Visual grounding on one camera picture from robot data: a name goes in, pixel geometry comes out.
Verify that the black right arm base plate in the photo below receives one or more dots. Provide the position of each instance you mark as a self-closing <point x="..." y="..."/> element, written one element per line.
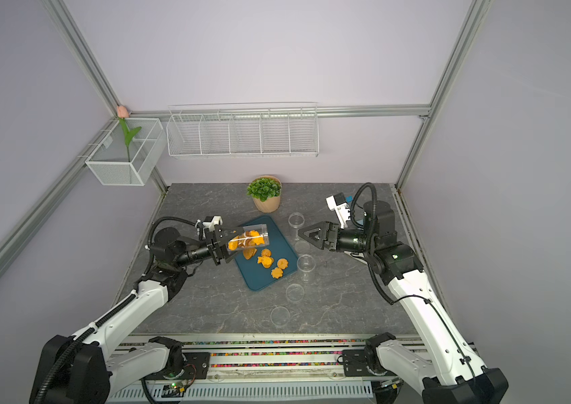
<point x="354" y="363"/>

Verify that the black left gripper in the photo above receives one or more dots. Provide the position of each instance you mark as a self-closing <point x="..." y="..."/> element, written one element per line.
<point x="215" y="238"/>

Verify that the orange flower shaped cookie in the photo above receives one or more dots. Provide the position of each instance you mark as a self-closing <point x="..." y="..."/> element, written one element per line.
<point x="277" y="273"/>

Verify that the white wire wall shelf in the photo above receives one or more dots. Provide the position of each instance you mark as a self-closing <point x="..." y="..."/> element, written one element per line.
<point x="243" y="130"/>

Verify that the pink artificial tulip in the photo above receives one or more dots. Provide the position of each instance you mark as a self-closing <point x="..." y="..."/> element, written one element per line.
<point x="129" y="133"/>

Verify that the clear cookie jar front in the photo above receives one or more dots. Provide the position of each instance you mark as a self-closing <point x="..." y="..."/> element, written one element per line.
<point x="253" y="236"/>

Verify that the orange fish shaped cookie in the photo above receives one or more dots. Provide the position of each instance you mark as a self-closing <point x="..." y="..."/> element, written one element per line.
<point x="266" y="262"/>

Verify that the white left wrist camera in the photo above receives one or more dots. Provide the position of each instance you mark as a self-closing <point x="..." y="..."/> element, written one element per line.
<point x="209" y="223"/>

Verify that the white mesh wall basket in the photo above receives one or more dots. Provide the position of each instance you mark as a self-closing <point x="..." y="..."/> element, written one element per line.
<point x="108" y="161"/>

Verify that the orange heart shaped cookie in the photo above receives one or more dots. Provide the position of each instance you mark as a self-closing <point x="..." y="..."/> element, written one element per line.
<point x="249" y="253"/>

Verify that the orange round scalloped cookie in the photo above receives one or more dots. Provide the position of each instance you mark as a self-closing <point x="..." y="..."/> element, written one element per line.
<point x="282" y="264"/>

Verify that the green plant in pot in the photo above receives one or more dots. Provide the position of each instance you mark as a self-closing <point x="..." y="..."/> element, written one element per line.
<point x="265" y="193"/>

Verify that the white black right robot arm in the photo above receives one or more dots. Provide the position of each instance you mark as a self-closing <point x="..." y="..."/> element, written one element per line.
<point x="454" y="372"/>

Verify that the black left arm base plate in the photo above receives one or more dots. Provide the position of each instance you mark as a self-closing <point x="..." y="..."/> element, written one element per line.
<point x="191" y="366"/>

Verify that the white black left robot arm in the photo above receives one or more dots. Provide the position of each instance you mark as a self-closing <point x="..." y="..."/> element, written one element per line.
<point x="81" y="368"/>

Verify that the teal plastic tray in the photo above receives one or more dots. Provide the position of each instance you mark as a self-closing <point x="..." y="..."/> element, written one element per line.
<point x="254" y="274"/>

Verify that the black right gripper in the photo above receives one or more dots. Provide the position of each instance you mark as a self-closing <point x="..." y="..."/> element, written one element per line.
<point x="325" y="229"/>

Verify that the clear jar lid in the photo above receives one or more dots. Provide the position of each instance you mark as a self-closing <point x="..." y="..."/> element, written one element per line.
<point x="280" y="316"/>
<point x="302" y="247"/>
<point x="295" y="293"/>

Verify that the clear cookie jar back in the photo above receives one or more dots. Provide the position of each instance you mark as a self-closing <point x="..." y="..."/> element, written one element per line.
<point x="306" y="265"/>

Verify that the clear cookie jar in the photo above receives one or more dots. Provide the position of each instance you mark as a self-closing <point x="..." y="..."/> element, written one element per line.
<point x="296" y="221"/>
<point x="306" y="265"/>
<point x="253" y="236"/>

